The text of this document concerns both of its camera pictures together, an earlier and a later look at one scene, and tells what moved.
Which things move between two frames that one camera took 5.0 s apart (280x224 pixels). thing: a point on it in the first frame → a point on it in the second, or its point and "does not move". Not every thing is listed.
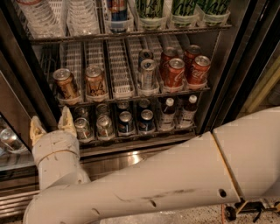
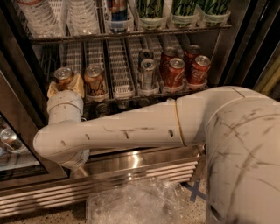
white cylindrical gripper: x=54 y=143 → x=65 y=97
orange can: x=66 y=84 does not move
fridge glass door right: x=250 y=78 does not move
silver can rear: x=144 y=54 does not move
